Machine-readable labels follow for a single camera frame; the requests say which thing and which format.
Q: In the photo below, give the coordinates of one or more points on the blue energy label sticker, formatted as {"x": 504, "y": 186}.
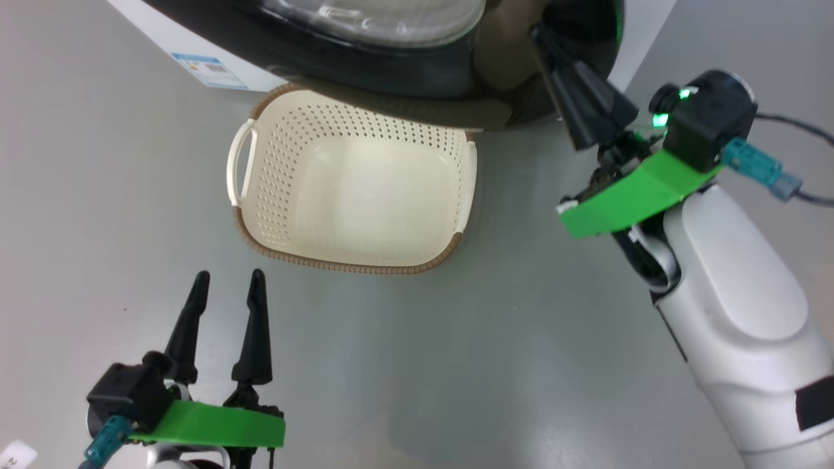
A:
{"x": 210, "y": 70}

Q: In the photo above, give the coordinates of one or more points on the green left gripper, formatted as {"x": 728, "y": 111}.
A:
{"x": 208, "y": 426}

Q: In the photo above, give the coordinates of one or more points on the white front-load washing machine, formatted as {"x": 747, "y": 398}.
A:
{"x": 156, "y": 26}

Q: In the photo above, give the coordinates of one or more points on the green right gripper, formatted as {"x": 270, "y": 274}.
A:
{"x": 632, "y": 195}

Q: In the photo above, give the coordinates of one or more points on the white paper floor tag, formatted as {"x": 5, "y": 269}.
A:
{"x": 16, "y": 454}

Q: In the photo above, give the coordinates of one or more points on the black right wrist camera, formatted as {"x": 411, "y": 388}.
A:
{"x": 710, "y": 124}

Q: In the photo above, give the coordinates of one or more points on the cream perforated laundry basket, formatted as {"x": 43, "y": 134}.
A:
{"x": 365, "y": 195}

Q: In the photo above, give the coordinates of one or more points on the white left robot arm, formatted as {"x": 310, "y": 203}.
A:
{"x": 169, "y": 459}

